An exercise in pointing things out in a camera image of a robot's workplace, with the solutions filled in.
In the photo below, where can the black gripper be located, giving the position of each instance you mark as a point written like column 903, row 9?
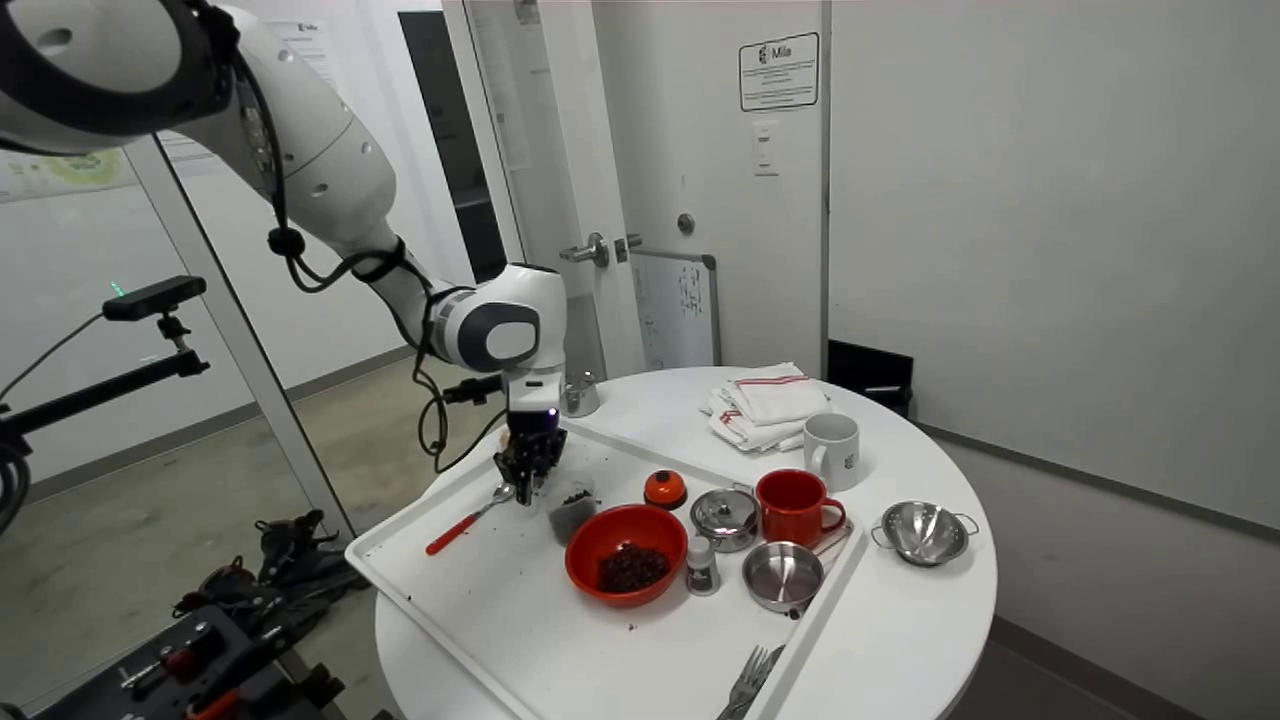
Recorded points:
column 534, row 430

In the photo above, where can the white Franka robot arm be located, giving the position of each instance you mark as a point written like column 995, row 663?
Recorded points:
column 321, row 161

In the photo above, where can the red bowl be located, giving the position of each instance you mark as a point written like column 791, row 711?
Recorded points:
column 586, row 553

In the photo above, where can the small steel bowl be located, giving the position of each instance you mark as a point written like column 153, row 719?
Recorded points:
column 780, row 578

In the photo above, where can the small steel pot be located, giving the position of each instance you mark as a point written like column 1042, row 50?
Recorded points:
column 582, row 392

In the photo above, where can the red tomato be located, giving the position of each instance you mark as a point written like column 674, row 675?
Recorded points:
column 664, row 490

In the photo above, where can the white plastic tray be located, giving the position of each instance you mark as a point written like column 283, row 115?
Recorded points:
column 534, row 625

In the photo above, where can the small steel shaker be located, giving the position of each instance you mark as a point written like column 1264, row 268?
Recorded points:
column 701, row 564

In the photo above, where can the steel measuring cup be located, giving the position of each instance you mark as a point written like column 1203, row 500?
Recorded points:
column 725, row 519

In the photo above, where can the small whiteboard with drawings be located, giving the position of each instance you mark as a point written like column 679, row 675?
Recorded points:
column 674, row 309

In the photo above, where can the white red-striped cloth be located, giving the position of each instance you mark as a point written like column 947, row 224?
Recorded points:
column 764, row 406

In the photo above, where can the red mug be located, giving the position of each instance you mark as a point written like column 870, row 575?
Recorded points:
column 792, row 507

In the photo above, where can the white mug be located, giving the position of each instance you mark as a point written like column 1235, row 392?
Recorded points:
column 834, row 447

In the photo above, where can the black tool heap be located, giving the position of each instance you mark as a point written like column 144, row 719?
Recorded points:
column 240, row 625

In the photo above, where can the dark narrow window pane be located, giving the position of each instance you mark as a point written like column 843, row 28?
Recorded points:
column 453, row 147

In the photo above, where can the frosted glass door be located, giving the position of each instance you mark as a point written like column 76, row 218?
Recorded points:
column 560, row 133

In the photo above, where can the black box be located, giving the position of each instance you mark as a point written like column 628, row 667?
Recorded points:
column 870, row 375

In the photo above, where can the black camera tripod stand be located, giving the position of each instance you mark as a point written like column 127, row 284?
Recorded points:
column 153, row 299

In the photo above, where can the white printed wall sign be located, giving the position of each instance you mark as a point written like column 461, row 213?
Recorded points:
column 777, row 69

